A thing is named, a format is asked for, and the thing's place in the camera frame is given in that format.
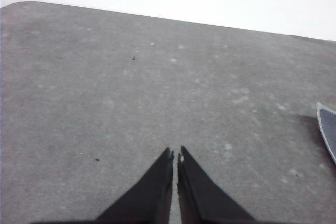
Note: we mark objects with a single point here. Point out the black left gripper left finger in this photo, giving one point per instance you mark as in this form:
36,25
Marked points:
149,197

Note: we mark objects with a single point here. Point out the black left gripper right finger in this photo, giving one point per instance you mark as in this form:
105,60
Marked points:
199,197

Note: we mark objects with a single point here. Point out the grey table cloth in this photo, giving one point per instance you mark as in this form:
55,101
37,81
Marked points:
105,77

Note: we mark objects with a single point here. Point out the purple towel with grey hem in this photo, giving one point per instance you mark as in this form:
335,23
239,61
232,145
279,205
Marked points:
329,129

